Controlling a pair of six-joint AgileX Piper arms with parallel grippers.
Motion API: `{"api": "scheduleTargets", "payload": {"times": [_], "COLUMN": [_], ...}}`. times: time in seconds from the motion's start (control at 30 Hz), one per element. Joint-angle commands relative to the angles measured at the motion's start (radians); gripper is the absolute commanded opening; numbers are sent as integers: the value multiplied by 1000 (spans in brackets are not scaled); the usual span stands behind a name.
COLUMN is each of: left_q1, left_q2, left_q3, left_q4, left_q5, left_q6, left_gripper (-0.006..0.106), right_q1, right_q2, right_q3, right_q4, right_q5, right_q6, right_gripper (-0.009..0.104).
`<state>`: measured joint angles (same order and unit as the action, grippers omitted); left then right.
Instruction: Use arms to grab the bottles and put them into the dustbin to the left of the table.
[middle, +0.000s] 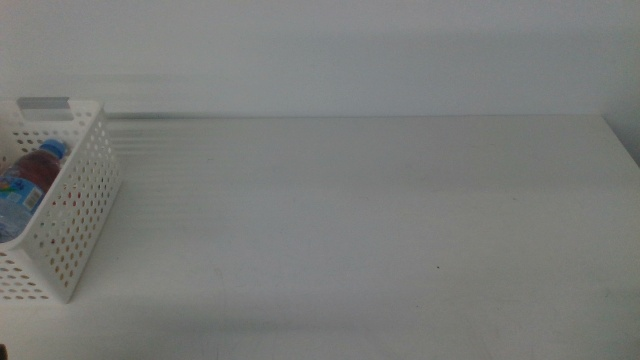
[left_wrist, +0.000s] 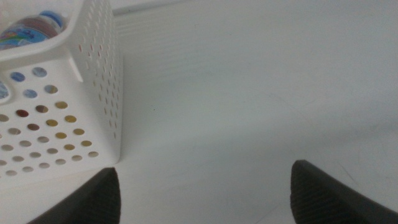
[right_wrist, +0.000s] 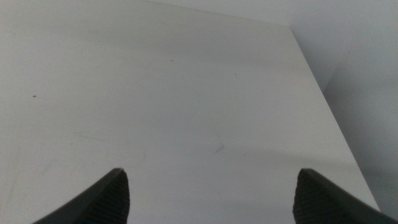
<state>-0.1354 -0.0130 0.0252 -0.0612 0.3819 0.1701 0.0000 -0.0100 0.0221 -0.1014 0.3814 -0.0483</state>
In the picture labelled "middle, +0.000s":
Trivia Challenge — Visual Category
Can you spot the white perforated plastic basket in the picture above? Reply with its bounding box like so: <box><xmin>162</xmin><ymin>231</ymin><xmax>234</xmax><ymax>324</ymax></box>
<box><xmin>0</xmin><ymin>97</ymin><xmax>122</xmax><ymax>305</ymax></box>

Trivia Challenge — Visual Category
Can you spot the clear water bottle blue cap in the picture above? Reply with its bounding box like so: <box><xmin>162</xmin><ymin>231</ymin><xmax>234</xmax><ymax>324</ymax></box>
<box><xmin>0</xmin><ymin>138</ymin><xmax>70</xmax><ymax>245</ymax></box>

